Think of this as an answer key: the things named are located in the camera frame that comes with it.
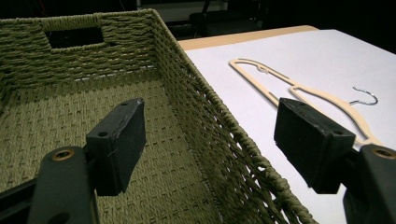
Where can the dark chair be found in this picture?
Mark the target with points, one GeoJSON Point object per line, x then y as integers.
{"type": "Point", "coordinates": [224, 18]}

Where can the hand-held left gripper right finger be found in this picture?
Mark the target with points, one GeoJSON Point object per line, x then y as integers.
{"type": "Point", "coordinates": [323, 146]}

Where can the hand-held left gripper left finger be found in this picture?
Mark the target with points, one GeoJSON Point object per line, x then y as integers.
{"type": "Point", "coordinates": [102, 155]}

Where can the green woven basket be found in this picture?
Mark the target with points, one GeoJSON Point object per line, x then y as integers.
{"type": "Point", "coordinates": [130, 124]}

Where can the beige clothes hanger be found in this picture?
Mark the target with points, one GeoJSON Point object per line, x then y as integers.
{"type": "Point", "coordinates": [299, 88]}

